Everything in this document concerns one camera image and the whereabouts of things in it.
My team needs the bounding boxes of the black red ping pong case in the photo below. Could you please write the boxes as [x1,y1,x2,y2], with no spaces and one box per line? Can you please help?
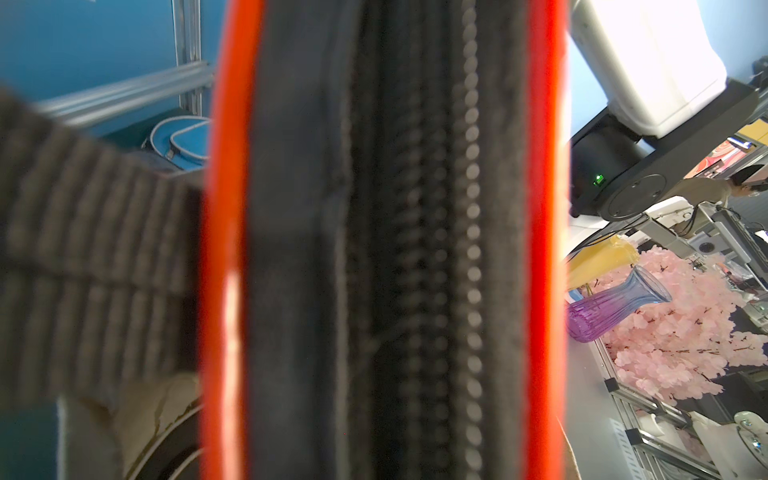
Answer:
[0,0,571,480]

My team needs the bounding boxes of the blue paddle case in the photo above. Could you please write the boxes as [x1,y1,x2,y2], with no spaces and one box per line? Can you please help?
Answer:
[148,115,212,171]

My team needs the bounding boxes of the beige canvas tote bag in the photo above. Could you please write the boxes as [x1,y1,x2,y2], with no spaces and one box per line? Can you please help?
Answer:
[56,373,203,479]

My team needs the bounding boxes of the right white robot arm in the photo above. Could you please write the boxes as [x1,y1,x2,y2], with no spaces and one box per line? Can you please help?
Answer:
[570,1,759,221]

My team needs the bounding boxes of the purple glass vase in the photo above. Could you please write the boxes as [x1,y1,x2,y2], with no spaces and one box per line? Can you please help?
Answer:
[566,266,672,343]

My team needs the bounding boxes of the pink artificial blossom bunch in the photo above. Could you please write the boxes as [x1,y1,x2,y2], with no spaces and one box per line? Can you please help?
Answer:
[602,247,767,404]

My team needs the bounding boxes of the aluminium back frame rail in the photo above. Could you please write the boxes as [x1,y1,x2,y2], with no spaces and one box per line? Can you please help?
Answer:
[36,0,214,128]

